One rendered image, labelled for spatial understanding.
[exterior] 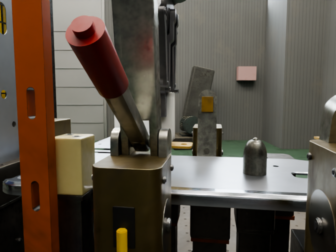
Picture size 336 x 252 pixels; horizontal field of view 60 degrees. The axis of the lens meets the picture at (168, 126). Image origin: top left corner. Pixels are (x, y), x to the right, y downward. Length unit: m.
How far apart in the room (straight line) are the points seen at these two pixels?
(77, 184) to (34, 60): 0.13
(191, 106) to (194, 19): 2.20
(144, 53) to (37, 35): 0.10
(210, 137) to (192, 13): 7.15
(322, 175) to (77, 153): 0.22
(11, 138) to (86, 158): 0.26
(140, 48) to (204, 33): 7.33
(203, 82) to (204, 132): 6.29
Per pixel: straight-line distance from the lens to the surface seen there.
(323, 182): 0.24
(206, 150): 0.56
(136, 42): 0.26
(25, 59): 0.31
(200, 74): 6.84
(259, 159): 0.41
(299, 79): 6.70
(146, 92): 0.26
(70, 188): 0.32
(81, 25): 0.17
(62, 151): 0.31
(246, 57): 7.68
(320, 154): 0.24
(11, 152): 0.56
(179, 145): 0.41
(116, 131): 0.28
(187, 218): 1.03
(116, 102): 0.21
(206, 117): 0.57
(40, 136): 0.30
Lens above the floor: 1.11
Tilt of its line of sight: 6 degrees down
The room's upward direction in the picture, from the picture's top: straight up
